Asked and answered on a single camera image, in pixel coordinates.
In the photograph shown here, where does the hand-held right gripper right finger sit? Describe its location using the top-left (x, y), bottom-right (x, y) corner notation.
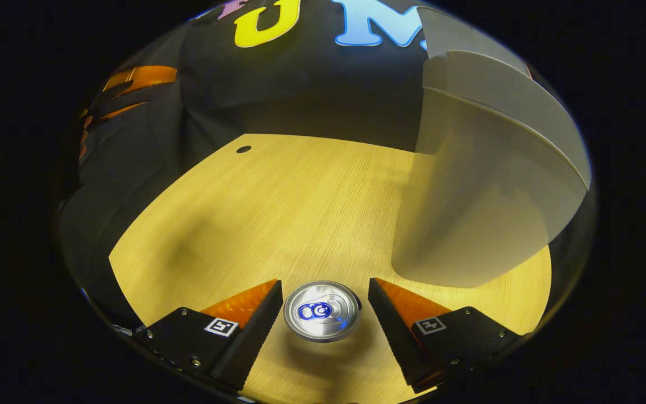
top-left (367, 277), bottom-right (525, 394)

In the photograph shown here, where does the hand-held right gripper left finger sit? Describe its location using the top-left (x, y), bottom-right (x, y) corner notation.
top-left (132, 279), bottom-right (285, 392)

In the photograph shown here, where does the silver blue pop can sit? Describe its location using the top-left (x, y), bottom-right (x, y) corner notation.
top-left (283, 280), bottom-right (363, 343)

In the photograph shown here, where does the wooden desktop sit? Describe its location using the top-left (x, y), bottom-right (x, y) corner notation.
top-left (109, 134), bottom-right (552, 404)

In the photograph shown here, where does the black backdrop cloth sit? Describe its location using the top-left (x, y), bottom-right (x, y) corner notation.
top-left (59, 0), bottom-right (531, 332)

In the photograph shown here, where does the white desktop garbage bin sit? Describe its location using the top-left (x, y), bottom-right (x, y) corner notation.
top-left (391, 7), bottom-right (592, 288)

